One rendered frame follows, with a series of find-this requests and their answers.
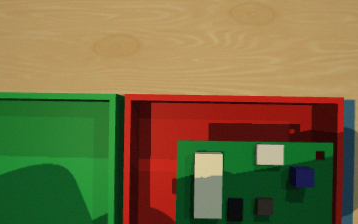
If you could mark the red bin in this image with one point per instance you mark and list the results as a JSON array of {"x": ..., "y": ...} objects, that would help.
[{"x": 154, "y": 122}]

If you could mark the green bin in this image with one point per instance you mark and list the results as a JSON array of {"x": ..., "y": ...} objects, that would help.
[{"x": 54, "y": 150}]

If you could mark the green circuit board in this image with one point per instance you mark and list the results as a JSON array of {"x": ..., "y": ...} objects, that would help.
[{"x": 253, "y": 182}]

